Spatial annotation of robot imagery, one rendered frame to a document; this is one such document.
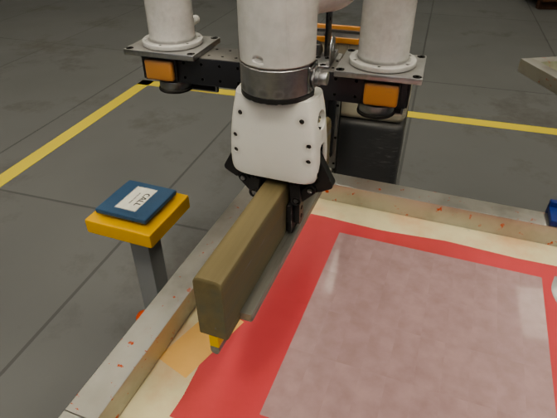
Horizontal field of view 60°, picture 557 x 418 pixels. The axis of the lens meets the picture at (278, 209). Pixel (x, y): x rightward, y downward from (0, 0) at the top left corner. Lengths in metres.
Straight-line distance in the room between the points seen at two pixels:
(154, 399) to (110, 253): 1.78
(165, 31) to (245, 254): 0.67
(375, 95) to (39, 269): 1.80
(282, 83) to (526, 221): 0.50
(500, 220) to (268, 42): 0.52
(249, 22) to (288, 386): 0.39
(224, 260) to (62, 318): 1.69
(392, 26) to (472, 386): 0.59
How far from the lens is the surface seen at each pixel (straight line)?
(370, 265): 0.73
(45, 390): 1.90
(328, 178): 0.52
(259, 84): 0.47
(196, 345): 0.62
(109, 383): 0.57
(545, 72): 1.53
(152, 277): 0.94
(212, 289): 0.43
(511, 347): 0.68
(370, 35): 0.92
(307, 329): 0.63
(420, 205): 0.83
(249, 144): 0.52
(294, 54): 0.46
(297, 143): 0.49
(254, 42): 0.46
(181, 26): 1.05
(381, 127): 1.56
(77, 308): 2.12
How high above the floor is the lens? 1.43
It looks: 35 degrees down
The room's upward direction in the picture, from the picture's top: straight up
